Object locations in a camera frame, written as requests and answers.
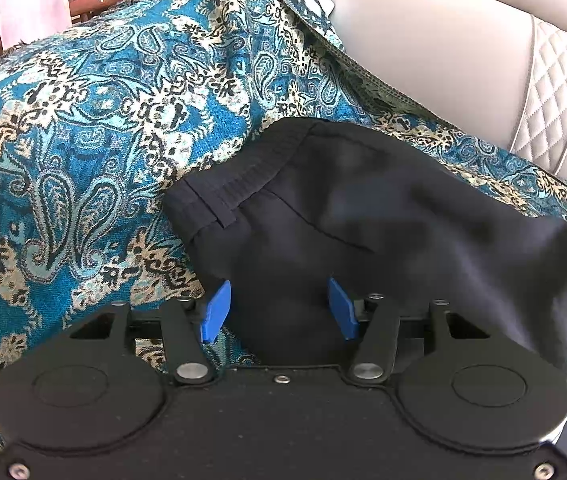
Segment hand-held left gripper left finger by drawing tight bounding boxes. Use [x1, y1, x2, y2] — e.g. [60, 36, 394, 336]
[70, 280, 232, 387]

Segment teal paisley patterned blanket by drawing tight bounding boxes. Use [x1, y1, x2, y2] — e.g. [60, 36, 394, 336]
[0, 0, 567, 443]

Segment beige leather sofa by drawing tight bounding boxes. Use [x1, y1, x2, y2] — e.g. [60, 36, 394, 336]
[313, 0, 567, 181]

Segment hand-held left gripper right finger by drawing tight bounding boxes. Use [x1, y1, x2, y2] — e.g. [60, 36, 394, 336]
[327, 276, 490, 387]

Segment pale pink cloth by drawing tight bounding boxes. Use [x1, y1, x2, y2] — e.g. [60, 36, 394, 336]
[0, 0, 73, 52]

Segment black pants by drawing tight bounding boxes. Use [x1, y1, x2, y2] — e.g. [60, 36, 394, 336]
[163, 119, 567, 461]

